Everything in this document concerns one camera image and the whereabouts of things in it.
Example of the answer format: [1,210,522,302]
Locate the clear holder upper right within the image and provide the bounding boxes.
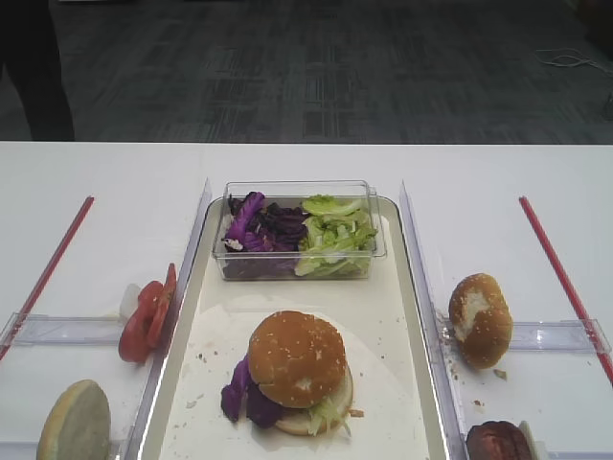
[510,319,611,355]

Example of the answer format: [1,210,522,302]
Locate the clear holder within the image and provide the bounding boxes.
[510,319,611,355]
[1,313,124,346]

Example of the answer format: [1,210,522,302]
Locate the rear tomato slice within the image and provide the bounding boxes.
[147,263,177,349]

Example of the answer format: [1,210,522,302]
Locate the sesame top bun front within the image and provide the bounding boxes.
[247,310,349,409]

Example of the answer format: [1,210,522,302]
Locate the left clear acrylic divider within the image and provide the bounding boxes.
[116,178,212,459]

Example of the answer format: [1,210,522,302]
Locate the left red tape strip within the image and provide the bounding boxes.
[0,195,95,360]

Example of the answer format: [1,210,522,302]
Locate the clear acrylic divider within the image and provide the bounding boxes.
[116,178,212,459]
[399,181,467,459]

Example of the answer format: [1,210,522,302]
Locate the right red tape strip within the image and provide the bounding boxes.
[518,196,612,382]

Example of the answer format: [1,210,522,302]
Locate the right clear acrylic divider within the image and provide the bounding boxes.
[399,181,467,459]

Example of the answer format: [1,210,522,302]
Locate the bottom bun on tray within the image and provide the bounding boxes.
[273,373,355,436]

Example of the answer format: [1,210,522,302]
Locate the person legs dark trousers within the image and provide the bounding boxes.
[1,1,75,142]

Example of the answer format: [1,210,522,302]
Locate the clear holder upper left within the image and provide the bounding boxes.
[1,313,124,346]

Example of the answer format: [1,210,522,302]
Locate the pale bun half left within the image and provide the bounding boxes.
[36,379,111,460]

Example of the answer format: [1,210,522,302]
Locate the sesame bun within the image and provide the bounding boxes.
[247,310,349,409]
[448,273,513,370]

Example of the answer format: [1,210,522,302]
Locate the front tomato slice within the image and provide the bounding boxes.
[118,281,163,363]

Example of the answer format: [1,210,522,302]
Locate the cream metal serving tray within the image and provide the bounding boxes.
[142,199,445,459]

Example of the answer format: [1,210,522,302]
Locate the purple cabbage leaf on burger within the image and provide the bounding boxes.
[220,356,284,428]

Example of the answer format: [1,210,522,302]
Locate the dark meat patty front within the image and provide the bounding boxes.
[466,421,533,460]

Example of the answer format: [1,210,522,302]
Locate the tomato slice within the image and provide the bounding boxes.
[118,281,163,363]
[147,263,177,349]

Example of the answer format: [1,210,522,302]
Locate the shredded lettuce on burger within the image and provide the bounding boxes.
[307,397,352,436]

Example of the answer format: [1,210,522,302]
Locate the clear plastic salad container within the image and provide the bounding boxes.
[212,180,386,281]

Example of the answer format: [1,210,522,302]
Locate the sesame top bun rear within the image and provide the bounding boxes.
[448,273,513,370]

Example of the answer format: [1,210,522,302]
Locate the white stopper behind patties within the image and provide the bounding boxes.
[519,421,549,460]

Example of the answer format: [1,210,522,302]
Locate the white stopper behind tomatoes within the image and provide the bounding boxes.
[119,284,141,322]

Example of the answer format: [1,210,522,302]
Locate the purple cabbage in container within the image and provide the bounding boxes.
[222,192,308,280]

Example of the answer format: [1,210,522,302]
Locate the white cable on floor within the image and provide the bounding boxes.
[534,48,613,76]

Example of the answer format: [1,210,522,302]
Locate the red tape strip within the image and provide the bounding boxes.
[518,196,612,382]
[0,195,95,360]

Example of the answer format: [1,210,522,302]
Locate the green lettuce in container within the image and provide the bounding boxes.
[294,195,377,278]

